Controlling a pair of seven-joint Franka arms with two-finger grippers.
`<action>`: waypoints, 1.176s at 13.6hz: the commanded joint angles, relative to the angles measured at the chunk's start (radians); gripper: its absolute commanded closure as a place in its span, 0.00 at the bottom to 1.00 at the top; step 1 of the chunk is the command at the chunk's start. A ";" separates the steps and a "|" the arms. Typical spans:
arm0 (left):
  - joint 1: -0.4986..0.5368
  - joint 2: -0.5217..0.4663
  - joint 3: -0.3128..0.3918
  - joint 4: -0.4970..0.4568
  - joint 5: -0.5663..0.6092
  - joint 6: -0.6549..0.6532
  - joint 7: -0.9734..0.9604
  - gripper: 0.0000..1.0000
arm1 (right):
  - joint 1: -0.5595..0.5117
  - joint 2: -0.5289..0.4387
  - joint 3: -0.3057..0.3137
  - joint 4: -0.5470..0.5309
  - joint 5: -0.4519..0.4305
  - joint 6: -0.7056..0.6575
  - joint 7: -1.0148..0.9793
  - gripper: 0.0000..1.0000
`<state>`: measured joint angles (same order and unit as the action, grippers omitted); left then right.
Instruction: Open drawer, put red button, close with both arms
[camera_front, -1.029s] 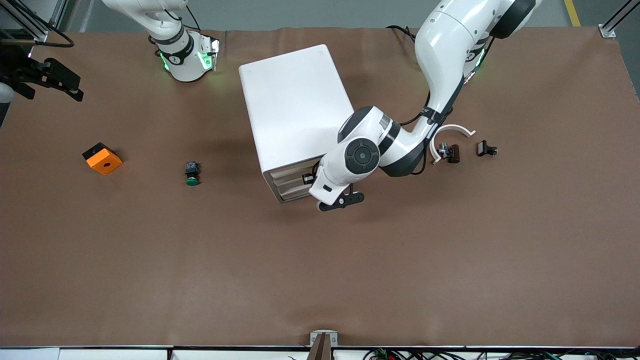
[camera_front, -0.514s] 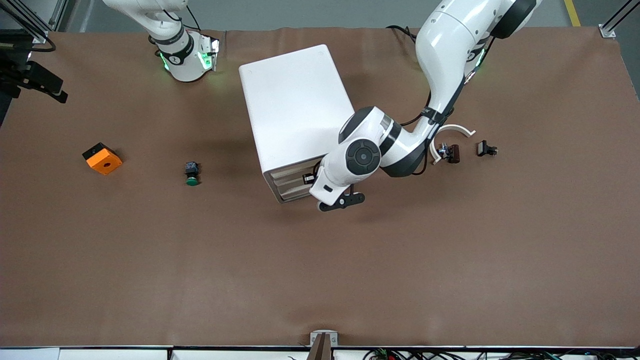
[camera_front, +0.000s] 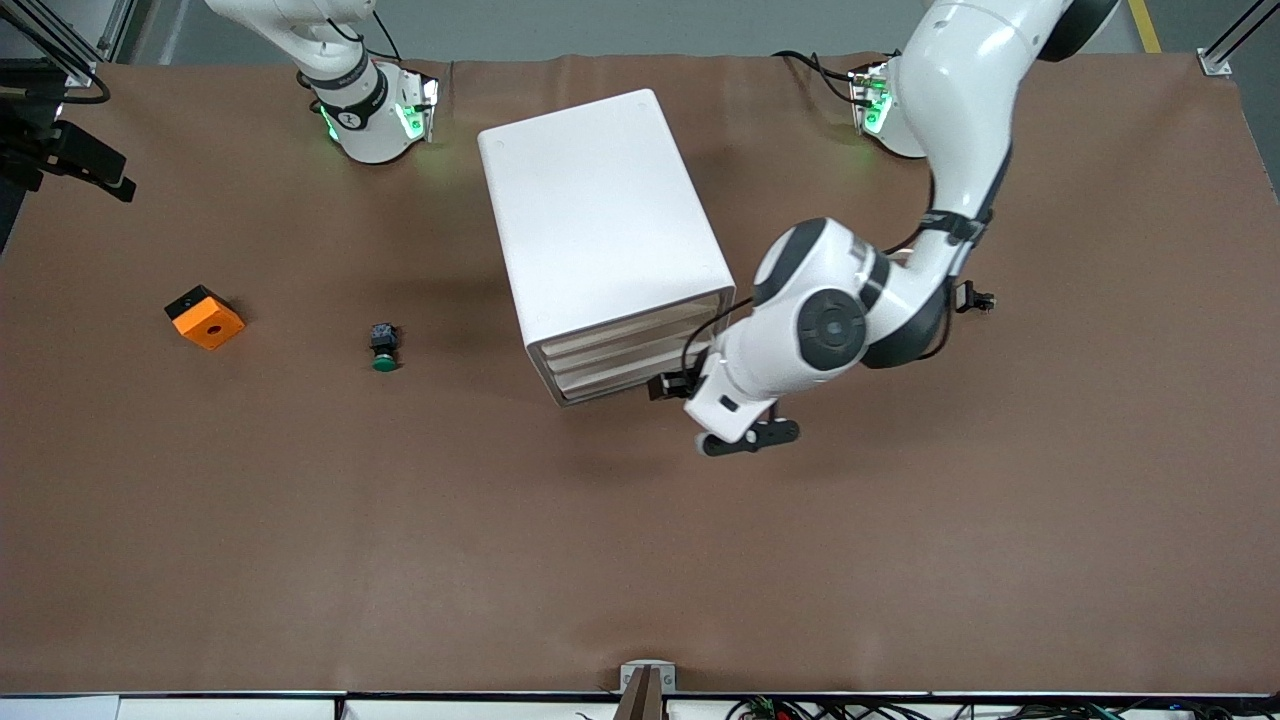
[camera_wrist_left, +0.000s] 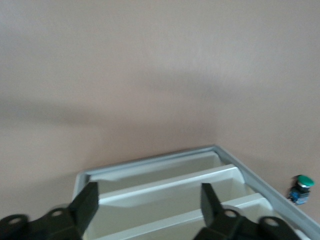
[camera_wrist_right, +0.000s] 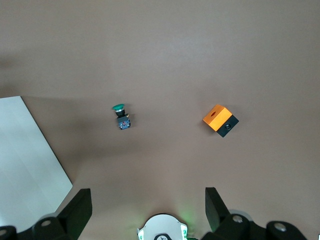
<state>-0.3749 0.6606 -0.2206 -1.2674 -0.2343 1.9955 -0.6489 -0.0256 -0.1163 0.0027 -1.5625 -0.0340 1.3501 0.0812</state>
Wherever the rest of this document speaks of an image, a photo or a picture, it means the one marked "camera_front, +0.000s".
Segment brown table mat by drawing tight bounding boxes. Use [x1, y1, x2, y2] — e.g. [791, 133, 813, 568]
[0, 52, 1280, 698]

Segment orange box with black base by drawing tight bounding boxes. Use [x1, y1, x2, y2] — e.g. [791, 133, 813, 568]
[164, 284, 246, 351]

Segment black cable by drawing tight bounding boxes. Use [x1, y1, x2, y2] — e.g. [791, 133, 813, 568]
[0, 60, 111, 107]
[300, 0, 406, 63]
[680, 295, 761, 376]
[800, 699, 961, 720]
[772, 50, 871, 106]
[965, 700, 1231, 720]

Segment aluminium frame profile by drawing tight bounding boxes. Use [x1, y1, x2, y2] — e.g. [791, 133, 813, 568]
[0, 0, 136, 89]
[1198, 0, 1280, 79]

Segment aluminium camera post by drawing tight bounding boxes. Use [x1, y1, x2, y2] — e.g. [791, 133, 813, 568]
[612, 660, 679, 720]

